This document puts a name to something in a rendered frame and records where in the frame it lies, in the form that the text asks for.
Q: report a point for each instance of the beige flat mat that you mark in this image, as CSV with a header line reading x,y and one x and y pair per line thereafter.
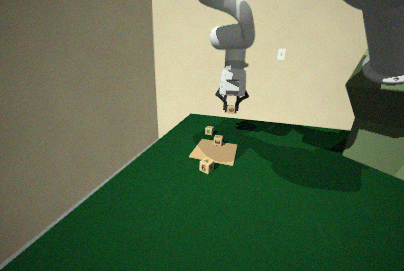
x,y
224,154

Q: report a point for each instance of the beige letter block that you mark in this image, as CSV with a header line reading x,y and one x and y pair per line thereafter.
x,y
209,130
218,140
230,109
206,165

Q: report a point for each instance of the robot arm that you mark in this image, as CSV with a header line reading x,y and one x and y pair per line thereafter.
x,y
384,34

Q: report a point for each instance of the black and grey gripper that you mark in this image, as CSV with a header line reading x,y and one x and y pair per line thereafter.
x,y
232,74

